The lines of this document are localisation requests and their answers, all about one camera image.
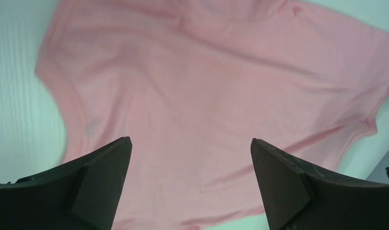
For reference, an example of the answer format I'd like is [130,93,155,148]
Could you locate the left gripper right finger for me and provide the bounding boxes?
[250,138,389,230]

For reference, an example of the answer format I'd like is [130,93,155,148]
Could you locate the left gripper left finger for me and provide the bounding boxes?
[0,137,132,230]

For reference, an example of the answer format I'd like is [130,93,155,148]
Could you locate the pink t shirt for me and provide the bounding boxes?
[35,0,389,230]

